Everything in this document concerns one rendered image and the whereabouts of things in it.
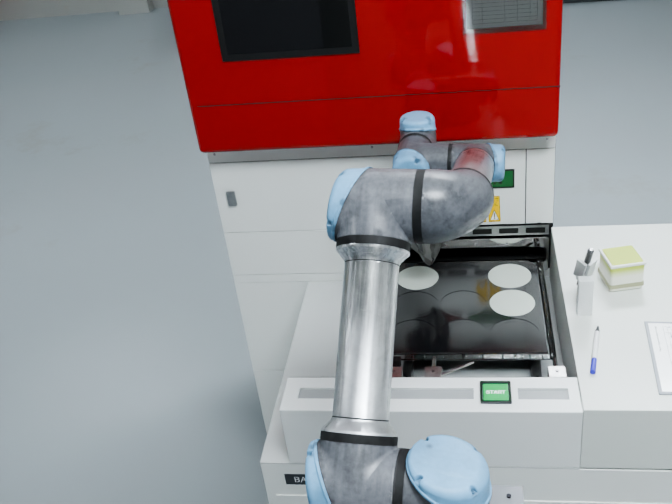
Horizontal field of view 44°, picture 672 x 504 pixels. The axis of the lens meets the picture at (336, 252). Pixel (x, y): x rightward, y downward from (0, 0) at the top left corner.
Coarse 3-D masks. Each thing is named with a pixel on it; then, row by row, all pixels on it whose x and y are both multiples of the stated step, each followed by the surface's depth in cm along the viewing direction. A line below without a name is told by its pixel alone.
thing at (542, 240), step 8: (456, 240) 201; (464, 240) 201; (472, 240) 200; (480, 240) 200; (488, 240) 200; (496, 240) 199; (504, 240) 199; (512, 240) 199; (520, 240) 199; (528, 240) 198; (536, 240) 198; (544, 240) 198; (440, 248) 203; (448, 248) 202; (456, 248) 202; (464, 248) 202; (544, 264) 201
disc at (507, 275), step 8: (504, 264) 197; (512, 264) 197; (496, 272) 195; (504, 272) 194; (512, 272) 194; (520, 272) 194; (528, 272) 193; (496, 280) 192; (504, 280) 192; (512, 280) 191; (520, 280) 191; (528, 280) 191
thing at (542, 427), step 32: (288, 384) 160; (320, 384) 159; (416, 384) 156; (448, 384) 155; (512, 384) 153; (544, 384) 152; (576, 384) 151; (288, 416) 155; (320, 416) 154; (416, 416) 151; (448, 416) 150; (480, 416) 149; (512, 416) 148; (544, 416) 147; (576, 416) 146; (288, 448) 159; (480, 448) 153; (512, 448) 152; (544, 448) 151; (576, 448) 150
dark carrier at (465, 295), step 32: (448, 288) 191; (480, 288) 190; (512, 288) 189; (416, 320) 183; (448, 320) 181; (480, 320) 180; (512, 320) 179; (416, 352) 173; (448, 352) 172; (480, 352) 171; (512, 352) 170; (544, 352) 169
